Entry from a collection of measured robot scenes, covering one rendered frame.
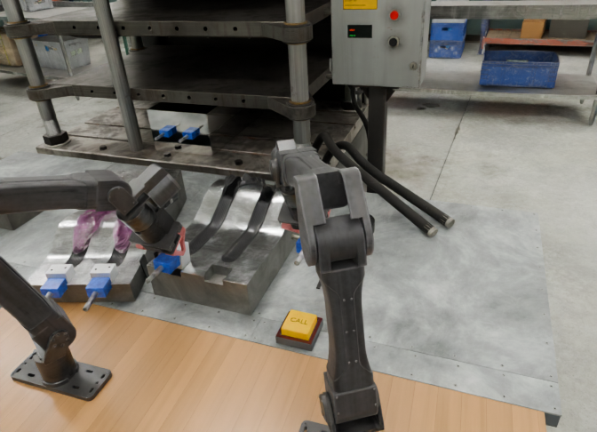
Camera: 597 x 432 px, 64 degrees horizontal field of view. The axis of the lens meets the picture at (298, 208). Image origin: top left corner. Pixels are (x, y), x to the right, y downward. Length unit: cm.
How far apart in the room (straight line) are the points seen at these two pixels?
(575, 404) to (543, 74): 309
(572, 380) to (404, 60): 137
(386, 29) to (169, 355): 115
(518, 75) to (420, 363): 381
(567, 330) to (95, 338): 190
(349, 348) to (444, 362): 34
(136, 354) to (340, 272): 57
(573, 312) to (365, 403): 183
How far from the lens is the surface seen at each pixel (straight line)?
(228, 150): 198
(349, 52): 168
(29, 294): 97
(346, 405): 77
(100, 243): 135
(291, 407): 95
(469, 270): 126
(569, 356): 230
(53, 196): 90
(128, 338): 115
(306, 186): 65
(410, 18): 162
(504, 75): 462
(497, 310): 116
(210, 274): 114
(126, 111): 205
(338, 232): 65
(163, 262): 110
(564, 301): 256
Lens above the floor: 155
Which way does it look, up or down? 30 degrees down
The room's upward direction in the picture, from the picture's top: 4 degrees counter-clockwise
